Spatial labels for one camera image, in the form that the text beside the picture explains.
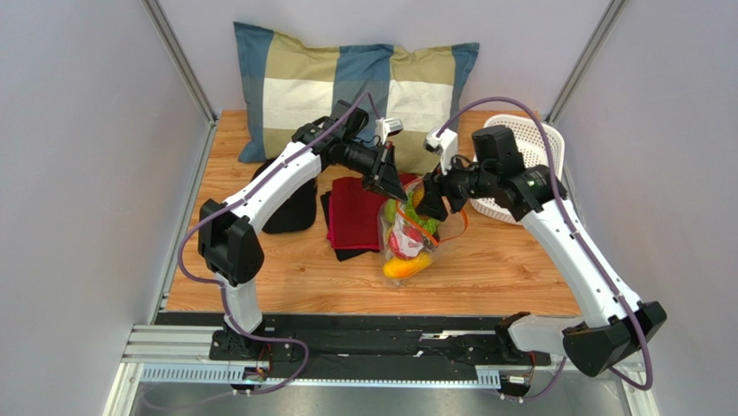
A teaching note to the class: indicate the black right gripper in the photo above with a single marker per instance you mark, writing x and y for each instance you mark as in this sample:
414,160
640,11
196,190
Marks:
442,188

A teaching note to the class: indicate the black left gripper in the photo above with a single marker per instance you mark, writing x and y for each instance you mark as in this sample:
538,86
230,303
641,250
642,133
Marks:
382,175

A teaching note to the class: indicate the green grape bunch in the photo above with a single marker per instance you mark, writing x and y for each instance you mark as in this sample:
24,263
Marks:
428,224

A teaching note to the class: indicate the green pear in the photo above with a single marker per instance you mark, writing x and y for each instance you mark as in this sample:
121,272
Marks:
389,210

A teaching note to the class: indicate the clear zip bag orange zipper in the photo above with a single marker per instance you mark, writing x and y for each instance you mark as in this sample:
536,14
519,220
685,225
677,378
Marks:
452,228

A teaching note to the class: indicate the red apple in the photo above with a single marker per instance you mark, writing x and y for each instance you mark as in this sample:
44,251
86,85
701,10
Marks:
406,242

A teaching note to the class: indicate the orange yellow mango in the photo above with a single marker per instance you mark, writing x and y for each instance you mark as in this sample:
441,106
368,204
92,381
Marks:
399,268

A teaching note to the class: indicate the brown kiwi fruit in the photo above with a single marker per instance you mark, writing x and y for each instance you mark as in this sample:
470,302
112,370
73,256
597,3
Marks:
417,197

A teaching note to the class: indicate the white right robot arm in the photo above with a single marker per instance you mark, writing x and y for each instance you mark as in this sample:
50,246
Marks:
615,322

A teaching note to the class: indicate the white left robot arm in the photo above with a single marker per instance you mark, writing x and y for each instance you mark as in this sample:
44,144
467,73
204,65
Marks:
227,237

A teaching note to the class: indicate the dark red folded cloth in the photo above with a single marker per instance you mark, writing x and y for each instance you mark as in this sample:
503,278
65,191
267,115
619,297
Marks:
353,215

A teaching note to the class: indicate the black folded cloth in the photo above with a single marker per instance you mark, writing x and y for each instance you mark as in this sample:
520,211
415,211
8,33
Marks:
341,254

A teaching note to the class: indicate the black cap with letter R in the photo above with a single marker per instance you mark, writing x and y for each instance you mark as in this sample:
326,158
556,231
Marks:
297,213

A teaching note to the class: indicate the white perforated plastic basket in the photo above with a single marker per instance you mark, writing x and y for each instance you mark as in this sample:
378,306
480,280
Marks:
533,149

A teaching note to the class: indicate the blue beige checkered pillow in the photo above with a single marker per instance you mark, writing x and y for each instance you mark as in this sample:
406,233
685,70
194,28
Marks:
287,83

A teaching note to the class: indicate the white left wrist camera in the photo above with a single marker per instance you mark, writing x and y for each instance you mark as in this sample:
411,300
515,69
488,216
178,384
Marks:
387,127

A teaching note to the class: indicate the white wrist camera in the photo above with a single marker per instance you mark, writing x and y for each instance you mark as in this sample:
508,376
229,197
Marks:
387,127
443,144

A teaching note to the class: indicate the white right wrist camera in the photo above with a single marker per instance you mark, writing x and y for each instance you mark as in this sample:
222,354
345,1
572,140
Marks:
443,144

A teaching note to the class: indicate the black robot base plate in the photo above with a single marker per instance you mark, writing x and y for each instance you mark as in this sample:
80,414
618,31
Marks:
357,348

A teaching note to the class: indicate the right aluminium corner post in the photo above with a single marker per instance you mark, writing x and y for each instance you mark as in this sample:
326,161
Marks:
595,42

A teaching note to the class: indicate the aluminium corner post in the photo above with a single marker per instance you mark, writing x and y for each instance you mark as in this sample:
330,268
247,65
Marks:
595,42
169,38

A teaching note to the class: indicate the left aluminium corner post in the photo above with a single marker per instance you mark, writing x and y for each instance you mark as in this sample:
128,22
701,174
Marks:
169,38

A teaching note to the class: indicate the aluminium frame rail base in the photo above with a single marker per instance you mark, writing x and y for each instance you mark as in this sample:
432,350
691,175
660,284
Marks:
163,371

